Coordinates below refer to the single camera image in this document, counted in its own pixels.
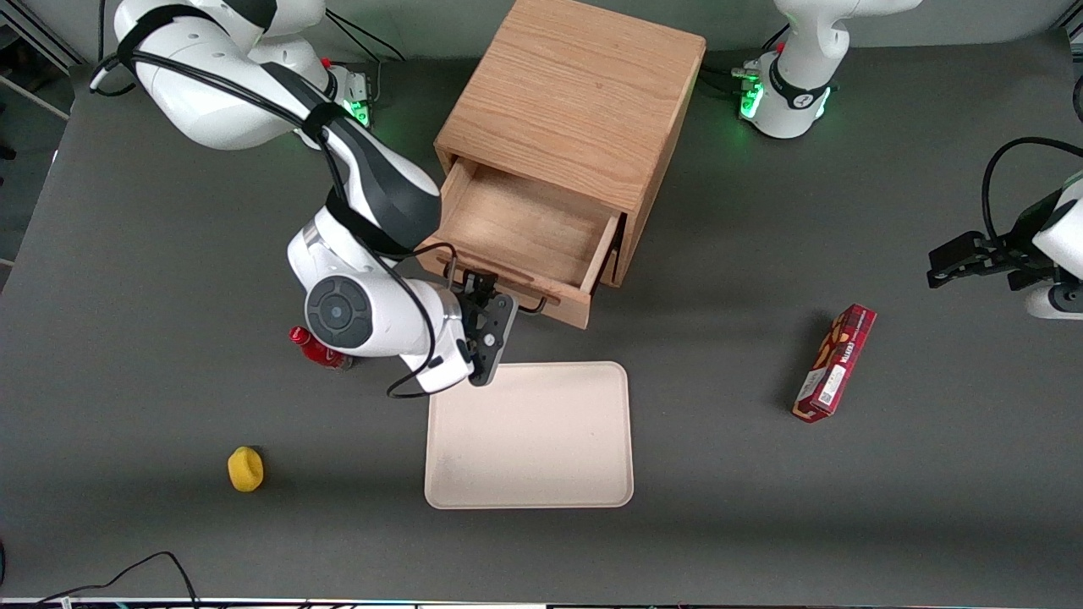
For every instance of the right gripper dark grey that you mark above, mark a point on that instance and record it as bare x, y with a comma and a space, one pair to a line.
470, 291

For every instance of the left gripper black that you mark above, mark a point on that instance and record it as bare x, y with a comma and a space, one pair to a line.
1006, 253

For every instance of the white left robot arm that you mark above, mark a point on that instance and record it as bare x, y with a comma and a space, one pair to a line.
799, 85

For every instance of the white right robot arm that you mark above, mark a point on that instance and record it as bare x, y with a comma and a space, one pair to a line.
211, 101

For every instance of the oak wooden drawer cabinet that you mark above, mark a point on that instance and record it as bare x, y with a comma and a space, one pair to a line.
575, 93

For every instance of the cream rectangular tray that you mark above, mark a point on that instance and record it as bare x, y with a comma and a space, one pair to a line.
529, 436

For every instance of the red tartan shortbread box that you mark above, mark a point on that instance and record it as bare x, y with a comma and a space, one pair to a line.
836, 362

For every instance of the red bottle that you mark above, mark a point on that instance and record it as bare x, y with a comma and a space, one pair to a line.
320, 348

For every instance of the yellow toy fruit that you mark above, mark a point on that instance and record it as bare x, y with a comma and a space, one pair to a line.
245, 469

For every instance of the aluminium frame profile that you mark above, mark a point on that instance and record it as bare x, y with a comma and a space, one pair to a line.
34, 38

